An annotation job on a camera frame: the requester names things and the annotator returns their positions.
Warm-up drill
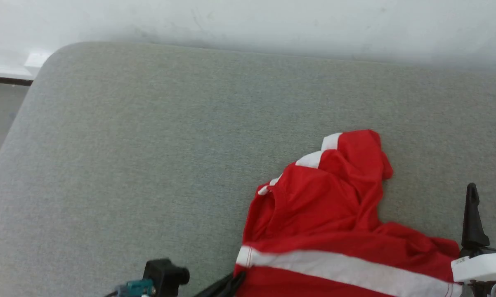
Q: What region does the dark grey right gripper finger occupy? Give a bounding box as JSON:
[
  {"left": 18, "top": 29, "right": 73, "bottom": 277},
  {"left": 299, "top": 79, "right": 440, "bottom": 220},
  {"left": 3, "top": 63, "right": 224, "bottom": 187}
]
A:
[{"left": 461, "top": 183, "right": 490, "bottom": 249}]

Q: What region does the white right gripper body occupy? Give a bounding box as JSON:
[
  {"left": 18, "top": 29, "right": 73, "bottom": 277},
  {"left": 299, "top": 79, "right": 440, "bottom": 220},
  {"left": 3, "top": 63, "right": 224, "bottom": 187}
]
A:
[{"left": 451, "top": 247, "right": 496, "bottom": 297}]

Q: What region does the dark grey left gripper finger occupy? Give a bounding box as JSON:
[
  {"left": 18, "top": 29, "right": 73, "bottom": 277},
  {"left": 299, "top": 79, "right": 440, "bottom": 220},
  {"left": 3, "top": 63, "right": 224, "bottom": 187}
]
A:
[
  {"left": 193, "top": 270, "right": 247, "bottom": 297},
  {"left": 211, "top": 277, "right": 245, "bottom": 297}
]

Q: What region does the red garment with white stripes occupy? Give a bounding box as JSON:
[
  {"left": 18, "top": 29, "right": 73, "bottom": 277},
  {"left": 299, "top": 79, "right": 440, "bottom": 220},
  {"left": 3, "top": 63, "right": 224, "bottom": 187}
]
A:
[{"left": 234, "top": 129, "right": 463, "bottom": 297}]

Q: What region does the grey fabric sofa cushion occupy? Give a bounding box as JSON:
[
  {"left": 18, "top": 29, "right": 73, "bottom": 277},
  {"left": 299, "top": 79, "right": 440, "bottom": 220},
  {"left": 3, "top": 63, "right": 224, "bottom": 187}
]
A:
[{"left": 0, "top": 41, "right": 496, "bottom": 297}]

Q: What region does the teal left cable connector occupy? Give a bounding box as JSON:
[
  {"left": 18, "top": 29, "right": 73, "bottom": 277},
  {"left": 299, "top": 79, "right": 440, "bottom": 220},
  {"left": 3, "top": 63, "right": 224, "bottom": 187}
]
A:
[{"left": 116, "top": 279, "right": 157, "bottom": 297}]

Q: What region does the white wall skirting board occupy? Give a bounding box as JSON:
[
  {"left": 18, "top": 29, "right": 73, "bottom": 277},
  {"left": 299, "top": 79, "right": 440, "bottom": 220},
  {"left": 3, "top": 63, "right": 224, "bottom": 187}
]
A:
[{"left": 0, "top": 50, "right": 51, "bottom": 86}]

